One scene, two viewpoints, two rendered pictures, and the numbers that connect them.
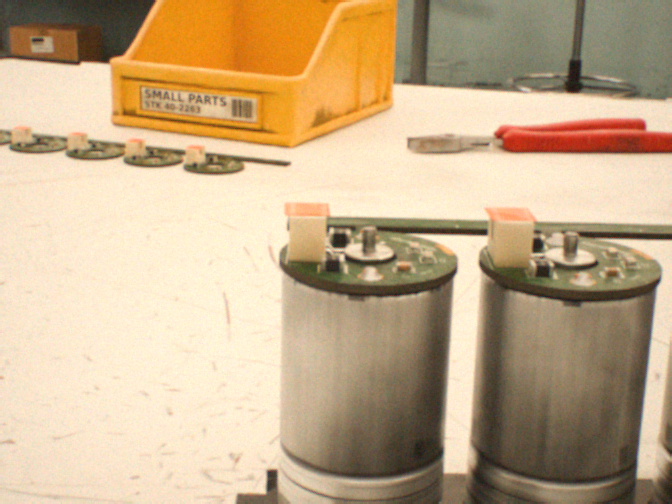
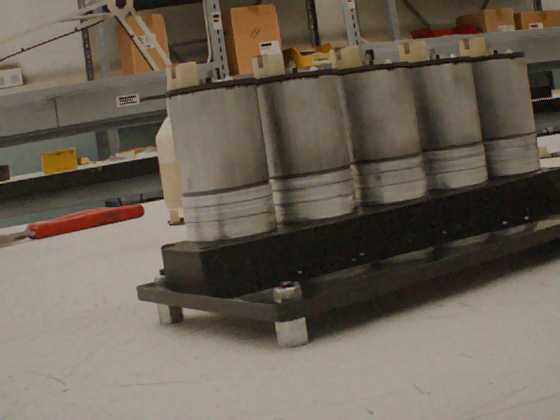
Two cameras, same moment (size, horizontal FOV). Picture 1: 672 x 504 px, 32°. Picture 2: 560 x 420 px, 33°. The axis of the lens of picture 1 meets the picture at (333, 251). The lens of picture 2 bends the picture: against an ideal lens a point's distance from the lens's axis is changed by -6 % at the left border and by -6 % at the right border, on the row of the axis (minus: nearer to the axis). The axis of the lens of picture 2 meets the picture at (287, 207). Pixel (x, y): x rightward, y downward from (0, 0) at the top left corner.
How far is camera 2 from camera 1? 0.17 m
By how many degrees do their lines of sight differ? 36
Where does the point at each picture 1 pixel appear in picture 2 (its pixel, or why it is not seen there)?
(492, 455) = (294, 171)
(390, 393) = (252, 136)
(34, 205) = not seen: outside the picture
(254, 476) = (108, 311)
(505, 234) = (271, 59)
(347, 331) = (228, 106)
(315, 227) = (191, 67)
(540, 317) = (303, 88)
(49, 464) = not seen: outside the picture
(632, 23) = not seen: outside the picture
